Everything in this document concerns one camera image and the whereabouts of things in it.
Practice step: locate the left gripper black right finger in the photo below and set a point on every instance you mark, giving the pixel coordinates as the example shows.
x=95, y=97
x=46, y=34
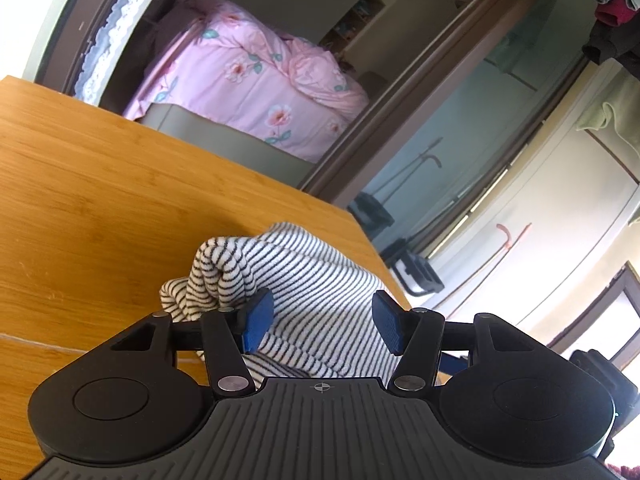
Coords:
x=413, y=335

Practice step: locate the grey striped shirt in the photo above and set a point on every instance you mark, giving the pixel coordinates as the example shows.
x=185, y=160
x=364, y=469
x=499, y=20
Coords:
x=322, y=322

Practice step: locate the beige bed frame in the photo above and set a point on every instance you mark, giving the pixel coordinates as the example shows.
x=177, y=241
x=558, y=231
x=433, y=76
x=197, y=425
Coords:
x=228, y=143

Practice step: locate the pink floral bed quilt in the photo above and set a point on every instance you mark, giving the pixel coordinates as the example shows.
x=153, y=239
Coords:
x=216, y=60

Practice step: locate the white lace curtain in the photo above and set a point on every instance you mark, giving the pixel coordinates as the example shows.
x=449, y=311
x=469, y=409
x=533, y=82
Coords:
x=106, y=47

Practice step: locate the dark brown door frame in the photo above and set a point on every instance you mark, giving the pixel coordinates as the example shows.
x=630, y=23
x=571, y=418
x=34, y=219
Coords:
x=414, y=96

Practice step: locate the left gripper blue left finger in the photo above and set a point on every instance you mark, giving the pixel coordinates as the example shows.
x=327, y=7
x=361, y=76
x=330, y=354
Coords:
x=227, y=337

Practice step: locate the glass sliding door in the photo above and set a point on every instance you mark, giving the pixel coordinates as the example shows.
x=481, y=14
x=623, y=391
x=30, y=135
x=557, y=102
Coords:
x=461, y=141

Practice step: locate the hanging clothes pile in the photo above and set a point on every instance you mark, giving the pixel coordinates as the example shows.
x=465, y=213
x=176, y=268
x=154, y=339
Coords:
x=615, y=35

